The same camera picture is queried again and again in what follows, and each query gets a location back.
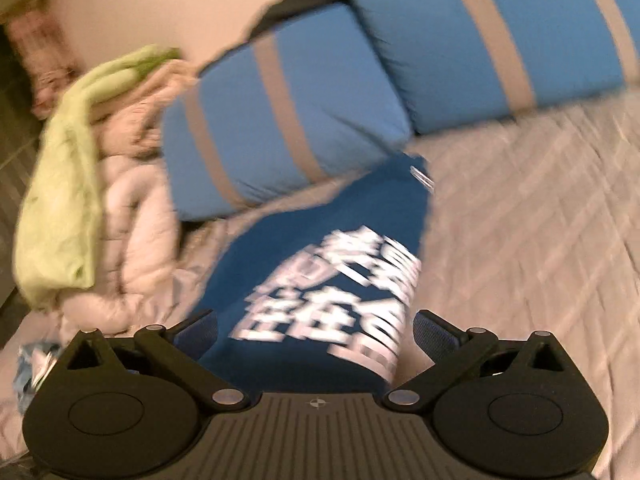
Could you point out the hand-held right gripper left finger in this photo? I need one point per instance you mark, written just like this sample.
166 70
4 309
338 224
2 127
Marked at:
200 331

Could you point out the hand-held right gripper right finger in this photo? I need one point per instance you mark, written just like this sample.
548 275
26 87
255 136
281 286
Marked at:
431 334

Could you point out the blue sweatshirt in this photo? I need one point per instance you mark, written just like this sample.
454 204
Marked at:
300 225

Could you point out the light blue crumpled cloth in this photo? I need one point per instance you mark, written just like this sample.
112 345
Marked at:
37 370

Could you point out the green cloth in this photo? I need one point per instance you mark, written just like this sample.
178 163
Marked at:
60 185

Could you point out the blue grey-striped pillow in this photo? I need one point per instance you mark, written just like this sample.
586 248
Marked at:
280 110
475 40

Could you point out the pink patterned cloth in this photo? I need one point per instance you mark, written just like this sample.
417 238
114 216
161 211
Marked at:
42 60

